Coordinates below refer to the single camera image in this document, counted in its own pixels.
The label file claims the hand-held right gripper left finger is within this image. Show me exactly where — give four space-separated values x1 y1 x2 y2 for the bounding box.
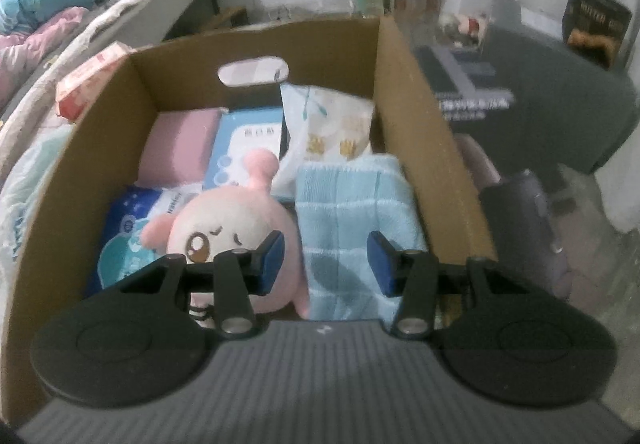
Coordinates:
95 230 287 339

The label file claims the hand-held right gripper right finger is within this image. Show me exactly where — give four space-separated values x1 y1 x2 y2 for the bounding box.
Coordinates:
366 230 543 339

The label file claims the pink plush toy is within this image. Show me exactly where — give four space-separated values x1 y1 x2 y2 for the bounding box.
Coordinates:
139 148 311 330

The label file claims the light blue towel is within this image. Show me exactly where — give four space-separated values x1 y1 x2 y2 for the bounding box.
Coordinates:
292 153 431 322

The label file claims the light blue flat pack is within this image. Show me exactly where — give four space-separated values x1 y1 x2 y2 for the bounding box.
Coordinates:
201 106 286 192

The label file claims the large cardboard box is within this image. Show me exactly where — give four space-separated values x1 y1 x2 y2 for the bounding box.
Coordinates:
2 16 498 430

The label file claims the white printed packet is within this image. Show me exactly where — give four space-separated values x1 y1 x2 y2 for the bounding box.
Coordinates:
272 83 376 197

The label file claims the dark blue white packet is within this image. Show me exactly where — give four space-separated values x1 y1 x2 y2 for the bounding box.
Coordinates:
85 183 203 297

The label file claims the pink sponge block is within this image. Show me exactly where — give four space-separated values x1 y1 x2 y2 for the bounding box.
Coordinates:
136 108 223 187

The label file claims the dark grey soft bag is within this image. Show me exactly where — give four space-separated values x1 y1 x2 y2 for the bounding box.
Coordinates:
452 131 573 302

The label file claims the black grey printed carton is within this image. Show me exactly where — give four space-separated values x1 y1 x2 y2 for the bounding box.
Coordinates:
412 43 517 125

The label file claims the dark grey storage bin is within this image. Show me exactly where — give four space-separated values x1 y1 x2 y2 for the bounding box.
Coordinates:
477 0 640 177

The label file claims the red white toy figure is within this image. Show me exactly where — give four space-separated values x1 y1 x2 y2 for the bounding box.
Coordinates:
442 13 490 49

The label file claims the orange pink packet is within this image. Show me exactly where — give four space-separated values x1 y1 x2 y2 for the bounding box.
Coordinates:
55 41 132 121

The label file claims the white woven bed pad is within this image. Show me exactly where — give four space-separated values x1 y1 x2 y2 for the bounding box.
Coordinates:
0 0 206 165

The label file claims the pink grey quilt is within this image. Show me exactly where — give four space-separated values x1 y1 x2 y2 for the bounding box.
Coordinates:
0 6 91 100

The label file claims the dark printed box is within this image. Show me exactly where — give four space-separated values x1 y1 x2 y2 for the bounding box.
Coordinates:
562 0 633 71

